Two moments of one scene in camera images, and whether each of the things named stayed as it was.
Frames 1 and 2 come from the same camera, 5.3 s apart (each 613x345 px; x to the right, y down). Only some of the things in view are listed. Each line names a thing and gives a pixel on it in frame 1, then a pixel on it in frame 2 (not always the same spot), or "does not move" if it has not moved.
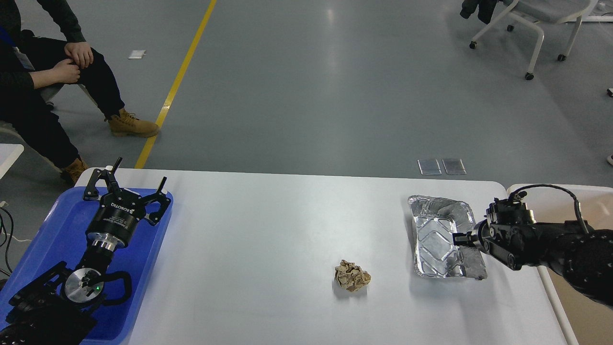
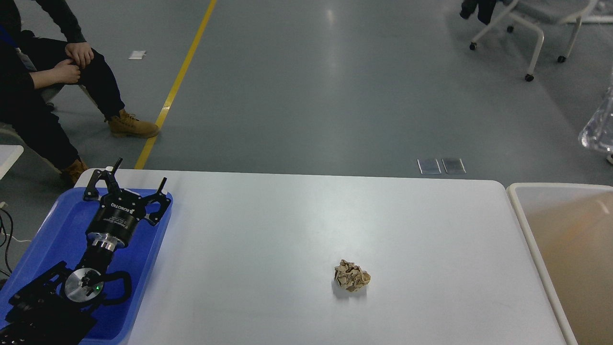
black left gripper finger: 161,186 does not move
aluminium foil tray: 435,220 to 598,133
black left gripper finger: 107,181 does not move
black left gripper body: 110,224 does not move
